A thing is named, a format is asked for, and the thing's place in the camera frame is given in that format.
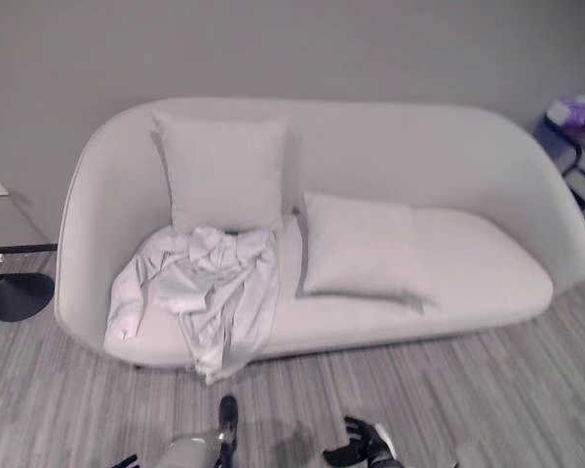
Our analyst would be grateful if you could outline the light grey curved sofa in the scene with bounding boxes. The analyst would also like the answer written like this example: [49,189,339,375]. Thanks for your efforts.
[54,96,585,371]

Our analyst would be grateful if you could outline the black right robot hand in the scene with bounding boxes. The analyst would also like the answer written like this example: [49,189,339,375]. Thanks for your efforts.
[322,414,399,468]

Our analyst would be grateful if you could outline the white crumpled garment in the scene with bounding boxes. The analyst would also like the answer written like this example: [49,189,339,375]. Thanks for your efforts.
[103,225,280,386]

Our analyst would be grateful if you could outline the grey-edged light grey cushion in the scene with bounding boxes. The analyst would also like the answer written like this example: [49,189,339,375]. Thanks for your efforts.
[294,191,438,314]

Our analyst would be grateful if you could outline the white purple tissue pack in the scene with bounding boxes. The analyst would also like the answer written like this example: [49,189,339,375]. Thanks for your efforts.
[544,94,585,131]

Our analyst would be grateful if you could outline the square light grey cushion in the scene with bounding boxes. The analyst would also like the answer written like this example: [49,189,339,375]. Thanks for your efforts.
[150,108,293,234]

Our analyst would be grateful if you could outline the dark robot foot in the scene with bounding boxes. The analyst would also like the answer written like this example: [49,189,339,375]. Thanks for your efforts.
[216,394,240,468]

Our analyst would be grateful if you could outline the dark side table black legs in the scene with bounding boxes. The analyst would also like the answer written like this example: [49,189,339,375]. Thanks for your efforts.
[533,86,585,221]

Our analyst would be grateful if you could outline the black floor lamp base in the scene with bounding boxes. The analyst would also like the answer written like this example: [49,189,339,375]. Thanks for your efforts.
[0,252,57,324]

